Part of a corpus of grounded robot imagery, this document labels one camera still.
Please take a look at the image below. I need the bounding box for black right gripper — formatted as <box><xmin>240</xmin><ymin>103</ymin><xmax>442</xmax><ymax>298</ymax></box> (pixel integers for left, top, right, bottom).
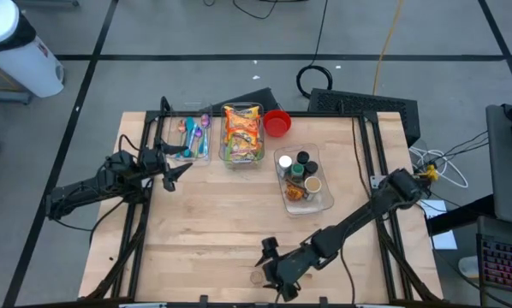
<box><xmin>254</xmin><ymin>252</ymin><xmax>311</xmax><ymax>303</ymax></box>

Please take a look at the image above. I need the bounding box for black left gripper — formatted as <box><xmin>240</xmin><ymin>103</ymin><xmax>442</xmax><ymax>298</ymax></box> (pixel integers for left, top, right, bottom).
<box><xmin>138</xmin><ymin>135</ymin><xmax>193</xmax><ymax>193</ymax></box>

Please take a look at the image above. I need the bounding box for teal patterned spoon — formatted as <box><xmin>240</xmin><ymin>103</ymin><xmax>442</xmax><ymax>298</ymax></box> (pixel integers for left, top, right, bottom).
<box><xmin>184</xmin><ymin>117</ymin><xmax>197</xmax><ymax>158</ymax></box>

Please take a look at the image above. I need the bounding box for green and yellow ramen packet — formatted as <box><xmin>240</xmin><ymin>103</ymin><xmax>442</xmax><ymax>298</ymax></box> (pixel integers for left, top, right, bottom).
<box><xmin>225</xmin><ymin>146</ymin><xmax>260</xmax><ymax>166</ymax></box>

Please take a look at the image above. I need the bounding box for orange Maruchan ramen packet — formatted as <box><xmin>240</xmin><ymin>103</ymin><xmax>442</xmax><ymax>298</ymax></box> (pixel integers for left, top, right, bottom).
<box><xmin>223</xmin><ymin>105</ymin><xmax>261</xmax><ymax>132</ymax></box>

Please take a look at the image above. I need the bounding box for orange-brown spice pouch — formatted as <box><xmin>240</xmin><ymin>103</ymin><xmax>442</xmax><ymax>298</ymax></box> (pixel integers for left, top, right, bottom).
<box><xmin>283</xmin><ymin>179</ymin><xmax>305</xmax><ymax>203</ymax></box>

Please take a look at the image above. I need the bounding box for furikake jar tan lid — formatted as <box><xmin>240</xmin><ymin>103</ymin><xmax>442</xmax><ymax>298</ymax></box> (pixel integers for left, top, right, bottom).
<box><xmin>303</xmin><ymin>175</ymin><xmax>324</xmax><ymax>202</ymax></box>

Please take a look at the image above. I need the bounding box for green-lid spice jar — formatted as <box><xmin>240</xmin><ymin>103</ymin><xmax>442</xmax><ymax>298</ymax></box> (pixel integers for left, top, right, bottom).
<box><xmin>289</xmin><ymin>163</ymin><xmax>306</xmax><ymax>183</ymax></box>

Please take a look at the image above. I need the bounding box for white-lid seasoning jar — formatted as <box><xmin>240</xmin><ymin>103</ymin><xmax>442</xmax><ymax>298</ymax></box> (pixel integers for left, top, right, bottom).
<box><xmin>277</xmin><ymin>154</ymin><xmax>294</xmax><ymax>176</ymax></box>

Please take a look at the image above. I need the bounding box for clear plastic cutlery bin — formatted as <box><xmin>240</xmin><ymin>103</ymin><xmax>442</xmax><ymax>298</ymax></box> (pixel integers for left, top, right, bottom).
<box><xmin>164</xmin><ymin>102</ymin><xmax>214</xmax><ymax>168</ymax></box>

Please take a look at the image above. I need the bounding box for pink iridescent spoon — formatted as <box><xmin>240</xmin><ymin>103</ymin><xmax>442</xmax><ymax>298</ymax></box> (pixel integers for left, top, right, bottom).
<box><xmin>176</xmin><ymin>120</ymin><xmax>188</xmax><ymax>149</ymax></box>

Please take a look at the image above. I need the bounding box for small purple spoon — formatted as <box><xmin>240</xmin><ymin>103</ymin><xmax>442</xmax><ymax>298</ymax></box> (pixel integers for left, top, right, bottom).
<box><xmin>193</xmin><ymin>127</ymin><xmax>204</xmax><ymax>158</ymax></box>

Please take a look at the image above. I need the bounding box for purple iridescent spoon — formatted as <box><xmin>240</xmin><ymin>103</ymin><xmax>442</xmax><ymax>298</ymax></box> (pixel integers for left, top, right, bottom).
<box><xmin>199</xmin><ymin>113</ymin><xmax>211</xmax><ymax>155</ymax></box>

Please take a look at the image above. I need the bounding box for small black box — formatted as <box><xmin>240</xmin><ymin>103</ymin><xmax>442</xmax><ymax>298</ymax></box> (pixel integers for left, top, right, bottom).
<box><xmin>212</xmin><ymin>87</ymin><xmax>279</xmax><ymax>113</ymax></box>

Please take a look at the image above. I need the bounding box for red bowl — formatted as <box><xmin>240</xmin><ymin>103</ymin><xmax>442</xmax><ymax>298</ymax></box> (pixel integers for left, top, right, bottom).
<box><xmin>262</xmin><ymin>109</ymin><xmax>293</xmax><ymax>139</ymax></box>

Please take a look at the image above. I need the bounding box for white trash can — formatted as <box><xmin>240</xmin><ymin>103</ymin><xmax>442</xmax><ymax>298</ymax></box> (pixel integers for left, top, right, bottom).
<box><xmin>0</xmin><ymin>0</ymin><xmax>65</xmax><ymax>98</ymax></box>

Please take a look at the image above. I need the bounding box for white paper sheet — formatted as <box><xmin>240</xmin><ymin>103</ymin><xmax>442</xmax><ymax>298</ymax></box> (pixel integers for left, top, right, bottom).
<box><xmin>420</xmin><ymin>198</ymin><xmax>458</xmax><ymax>252</ymax></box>

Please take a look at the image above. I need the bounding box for yellow connector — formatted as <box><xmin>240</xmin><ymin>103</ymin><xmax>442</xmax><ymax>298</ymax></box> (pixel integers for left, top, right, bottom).
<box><xmin>422</xmin><ymin>164</ymin><xmax>440</xmax><ymax>183</ymax></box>

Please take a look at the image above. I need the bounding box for black computer tower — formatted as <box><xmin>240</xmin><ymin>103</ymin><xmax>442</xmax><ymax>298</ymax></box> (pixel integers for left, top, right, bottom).
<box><xmin>307</xmin><ymin>87</ymin><xmax>422</xmax><ymax>146</ymax></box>

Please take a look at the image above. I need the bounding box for black desk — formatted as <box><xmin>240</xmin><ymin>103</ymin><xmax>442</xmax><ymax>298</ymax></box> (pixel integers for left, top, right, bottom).
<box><xmin>426</xmin><ymin>194</ymin><xmax>497</xmax><ymax>237</ymax></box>

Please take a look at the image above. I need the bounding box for white computer mouse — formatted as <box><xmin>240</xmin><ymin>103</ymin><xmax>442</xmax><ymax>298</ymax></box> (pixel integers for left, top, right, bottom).
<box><xmin>459</xmin><ymin>255</ymin><xmax>479</xmax><ymax>279</ymax></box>

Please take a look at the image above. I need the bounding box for backlit black keyboard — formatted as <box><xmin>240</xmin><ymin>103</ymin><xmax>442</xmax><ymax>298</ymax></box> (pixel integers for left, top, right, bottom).
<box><xmin>478</xmin><ymin>233</ymin><xmax>512</xmax><ymax>296</ymax></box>

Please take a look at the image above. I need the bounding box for grey laptop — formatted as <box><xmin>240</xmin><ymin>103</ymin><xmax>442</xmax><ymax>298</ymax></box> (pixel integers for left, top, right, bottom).
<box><xmin>485</xmin><ymin>104</ymin><xmax>512</xmax><ymax>228</ymax></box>

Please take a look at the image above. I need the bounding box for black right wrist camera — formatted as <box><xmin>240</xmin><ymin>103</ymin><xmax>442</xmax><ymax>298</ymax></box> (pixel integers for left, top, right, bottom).
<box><xmin>261</xmin><ymin>236</ymin><xmax>280</xmax><ymax>258</ymax></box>

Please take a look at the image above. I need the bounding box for coiled black cable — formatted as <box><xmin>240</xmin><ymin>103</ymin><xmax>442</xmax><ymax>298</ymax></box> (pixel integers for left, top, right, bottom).
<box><xmin>295</xmin><ymin>0</ymin><xmax>334</xmax><ymax>99</ymax></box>

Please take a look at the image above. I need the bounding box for thin black floor cable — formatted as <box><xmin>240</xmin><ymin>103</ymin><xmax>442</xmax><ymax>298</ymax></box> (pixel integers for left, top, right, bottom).
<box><xmin>232</xmin><ymin>0</ymin><xmax>279</xmax><ymax>21</ymax></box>

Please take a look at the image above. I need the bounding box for yellow cable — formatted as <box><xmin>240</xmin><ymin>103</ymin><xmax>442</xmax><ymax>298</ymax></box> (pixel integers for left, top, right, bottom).
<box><xmin>371</xmin><ymin>0</ymin><xmax>406</xmax><ymax>96</ymax></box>

